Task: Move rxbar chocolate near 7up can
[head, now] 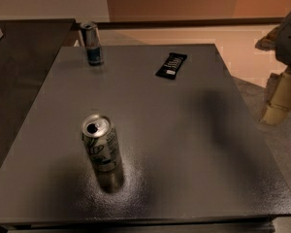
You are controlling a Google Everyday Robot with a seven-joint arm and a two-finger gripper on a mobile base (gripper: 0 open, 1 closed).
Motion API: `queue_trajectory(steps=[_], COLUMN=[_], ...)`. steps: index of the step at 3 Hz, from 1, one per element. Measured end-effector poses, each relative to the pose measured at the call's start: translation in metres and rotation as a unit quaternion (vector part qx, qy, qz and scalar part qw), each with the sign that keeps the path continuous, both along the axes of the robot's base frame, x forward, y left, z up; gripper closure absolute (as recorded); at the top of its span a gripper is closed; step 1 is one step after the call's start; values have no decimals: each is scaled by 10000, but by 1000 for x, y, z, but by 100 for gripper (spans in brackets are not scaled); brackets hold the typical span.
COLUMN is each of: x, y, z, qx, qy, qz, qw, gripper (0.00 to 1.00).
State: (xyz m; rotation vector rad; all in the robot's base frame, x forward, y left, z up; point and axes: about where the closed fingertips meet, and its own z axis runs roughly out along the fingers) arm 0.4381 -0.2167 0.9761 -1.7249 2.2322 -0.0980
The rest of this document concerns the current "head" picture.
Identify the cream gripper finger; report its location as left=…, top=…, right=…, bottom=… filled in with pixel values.
left=261, top=70, right=291, bottom=125

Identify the black rxbar chocolate wrapper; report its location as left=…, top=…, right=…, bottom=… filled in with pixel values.
left=156, top=52, right=187, bottom=80

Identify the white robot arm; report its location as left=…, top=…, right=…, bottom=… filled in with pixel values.
left=255, top=12, right=291, bottom=125

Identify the silver green 7up can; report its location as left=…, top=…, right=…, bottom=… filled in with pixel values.
left=81, top=115, right=121, bottom=172

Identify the blue silver energy drink can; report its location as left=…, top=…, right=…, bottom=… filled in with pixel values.
left=80, top=21, right=104, bottom=66

